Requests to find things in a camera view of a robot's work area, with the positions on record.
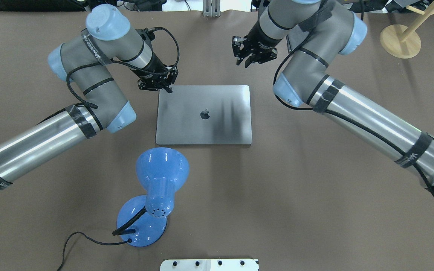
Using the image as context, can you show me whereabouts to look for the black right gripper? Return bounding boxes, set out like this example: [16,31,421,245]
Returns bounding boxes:
[232,36,277,68]

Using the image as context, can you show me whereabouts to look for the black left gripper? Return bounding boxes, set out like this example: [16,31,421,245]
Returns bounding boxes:
[138,66,179,94]

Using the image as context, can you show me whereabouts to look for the grey laptop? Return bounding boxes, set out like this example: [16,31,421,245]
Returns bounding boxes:
[155,85,252,145]

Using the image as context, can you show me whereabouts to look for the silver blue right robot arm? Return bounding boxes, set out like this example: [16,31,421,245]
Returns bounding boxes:
[231,0,434,198]

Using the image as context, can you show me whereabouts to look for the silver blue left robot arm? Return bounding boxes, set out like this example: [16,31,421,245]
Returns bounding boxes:
[0,3,179,191]

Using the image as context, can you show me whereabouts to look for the blue desk lamp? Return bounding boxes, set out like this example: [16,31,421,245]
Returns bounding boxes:
[112,147,189,247]

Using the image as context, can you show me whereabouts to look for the wooden mug tree stand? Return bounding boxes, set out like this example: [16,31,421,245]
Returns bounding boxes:
[379,1,434,59]

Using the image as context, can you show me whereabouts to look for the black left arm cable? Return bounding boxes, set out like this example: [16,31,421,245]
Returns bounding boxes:
[0,26,180,219]

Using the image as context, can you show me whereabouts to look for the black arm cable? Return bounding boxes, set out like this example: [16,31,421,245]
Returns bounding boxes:
[272,0,434,221]
[0,26,180,219]

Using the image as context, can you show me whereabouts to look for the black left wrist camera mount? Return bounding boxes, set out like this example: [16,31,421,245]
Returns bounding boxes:
[137,28,156,43]

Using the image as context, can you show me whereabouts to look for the aluminium frame post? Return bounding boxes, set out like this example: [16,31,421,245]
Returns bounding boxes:
[203,0,222,17]

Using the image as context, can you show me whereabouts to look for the black lamp power cable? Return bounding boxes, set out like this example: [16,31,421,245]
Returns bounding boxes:
[57,231,133,271]

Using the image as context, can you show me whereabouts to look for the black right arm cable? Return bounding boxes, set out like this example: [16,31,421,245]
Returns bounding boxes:
[272,0,434,221]

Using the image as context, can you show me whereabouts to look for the white pillar mount base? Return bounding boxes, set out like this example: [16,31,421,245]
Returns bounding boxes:
[160,258,260,271]

